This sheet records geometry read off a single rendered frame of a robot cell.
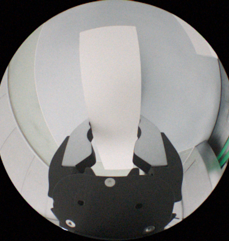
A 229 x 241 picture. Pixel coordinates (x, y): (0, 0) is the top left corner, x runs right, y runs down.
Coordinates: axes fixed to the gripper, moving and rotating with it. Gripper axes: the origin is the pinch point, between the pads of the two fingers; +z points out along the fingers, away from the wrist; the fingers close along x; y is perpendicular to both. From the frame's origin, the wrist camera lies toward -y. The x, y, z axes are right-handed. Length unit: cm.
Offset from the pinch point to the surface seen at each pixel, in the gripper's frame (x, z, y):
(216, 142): 50, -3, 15
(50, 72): -13.1, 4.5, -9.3
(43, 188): -272, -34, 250
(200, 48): 21.2, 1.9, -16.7
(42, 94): -17.6, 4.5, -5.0
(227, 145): 51, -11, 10
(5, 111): -316, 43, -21
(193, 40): 20.4, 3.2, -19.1
